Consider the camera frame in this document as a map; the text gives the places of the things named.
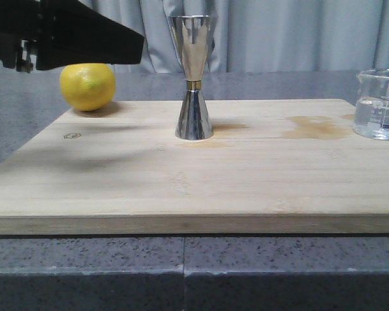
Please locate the silver double jigger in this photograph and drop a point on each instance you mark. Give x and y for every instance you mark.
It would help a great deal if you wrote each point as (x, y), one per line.
(193, 36)

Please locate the grey curtain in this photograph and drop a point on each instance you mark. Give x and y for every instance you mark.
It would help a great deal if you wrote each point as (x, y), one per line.
(263, 36)

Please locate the light wooden cutting board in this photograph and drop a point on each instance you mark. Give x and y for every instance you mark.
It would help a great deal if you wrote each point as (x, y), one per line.
(272, 166)

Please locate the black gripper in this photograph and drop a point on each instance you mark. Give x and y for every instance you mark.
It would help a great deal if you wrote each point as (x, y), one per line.
(71, 33)

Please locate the clear glass beaker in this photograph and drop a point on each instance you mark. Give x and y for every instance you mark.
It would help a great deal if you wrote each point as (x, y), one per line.
(372, 106)

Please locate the yellow lemon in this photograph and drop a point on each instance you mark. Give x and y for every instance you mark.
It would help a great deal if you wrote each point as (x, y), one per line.
(87, 86)

